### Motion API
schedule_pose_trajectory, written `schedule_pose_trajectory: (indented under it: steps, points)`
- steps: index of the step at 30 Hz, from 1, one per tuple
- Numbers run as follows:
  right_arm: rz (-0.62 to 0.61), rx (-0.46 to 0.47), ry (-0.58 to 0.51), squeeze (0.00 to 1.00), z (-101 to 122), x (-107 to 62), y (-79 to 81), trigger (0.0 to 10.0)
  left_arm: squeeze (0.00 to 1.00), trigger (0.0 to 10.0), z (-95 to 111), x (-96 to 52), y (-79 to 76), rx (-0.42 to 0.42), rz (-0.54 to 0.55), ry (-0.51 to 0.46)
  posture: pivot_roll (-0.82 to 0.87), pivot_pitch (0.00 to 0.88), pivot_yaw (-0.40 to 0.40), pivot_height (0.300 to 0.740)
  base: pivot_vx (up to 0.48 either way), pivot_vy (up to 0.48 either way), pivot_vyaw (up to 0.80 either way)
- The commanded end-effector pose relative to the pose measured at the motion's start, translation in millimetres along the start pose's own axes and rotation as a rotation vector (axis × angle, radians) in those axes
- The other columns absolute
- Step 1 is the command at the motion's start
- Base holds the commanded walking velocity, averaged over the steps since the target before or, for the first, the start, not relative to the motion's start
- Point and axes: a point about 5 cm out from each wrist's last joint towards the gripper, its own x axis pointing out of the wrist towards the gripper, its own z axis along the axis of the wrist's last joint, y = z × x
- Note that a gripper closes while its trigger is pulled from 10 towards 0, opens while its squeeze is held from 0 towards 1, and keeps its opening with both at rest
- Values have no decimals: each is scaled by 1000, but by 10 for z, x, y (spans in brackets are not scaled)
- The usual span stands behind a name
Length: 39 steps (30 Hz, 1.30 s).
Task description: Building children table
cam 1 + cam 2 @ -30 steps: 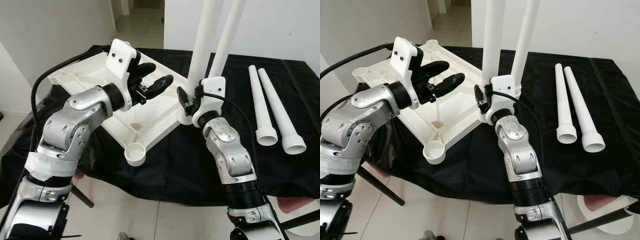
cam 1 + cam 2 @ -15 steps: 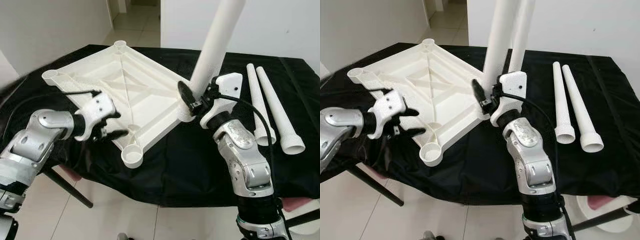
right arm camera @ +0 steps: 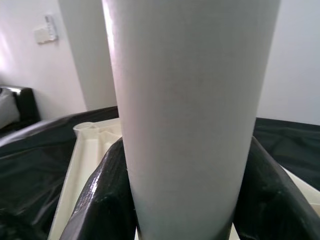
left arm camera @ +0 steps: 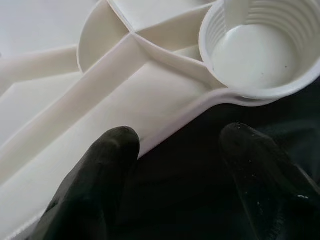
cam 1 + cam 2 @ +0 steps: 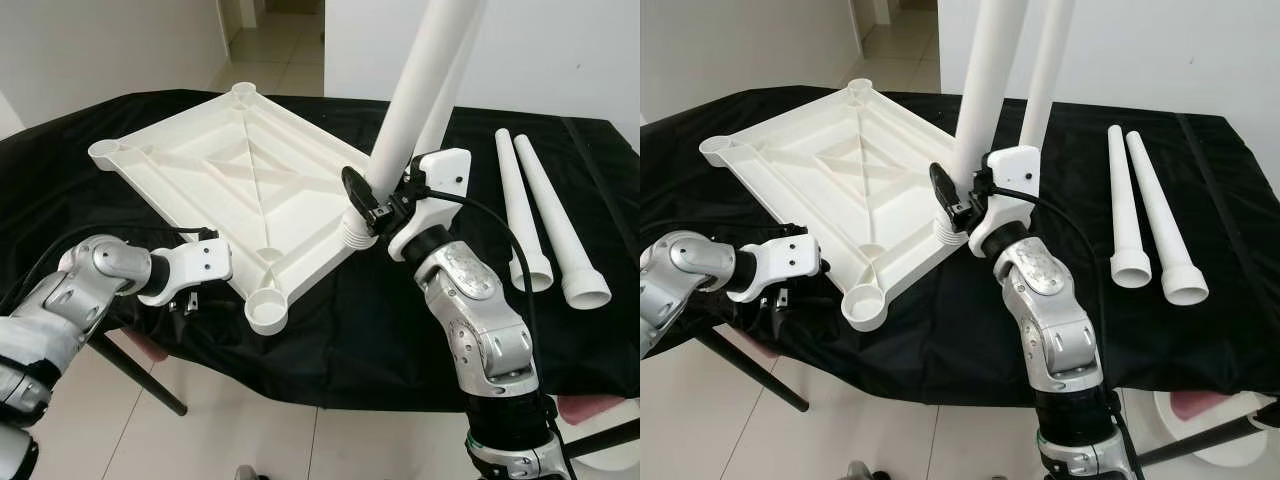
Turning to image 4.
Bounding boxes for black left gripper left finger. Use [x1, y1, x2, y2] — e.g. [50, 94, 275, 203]
[32, 126, 140, 240]

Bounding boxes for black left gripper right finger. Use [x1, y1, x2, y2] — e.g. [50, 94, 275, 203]
[219, 123, 320, 240]

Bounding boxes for white plastic tabletop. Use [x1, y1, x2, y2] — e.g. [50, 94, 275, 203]
[0, 0, 320, 232]

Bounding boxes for black tablecloth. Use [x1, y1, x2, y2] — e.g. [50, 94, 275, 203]
[104, 82, 320, 240]

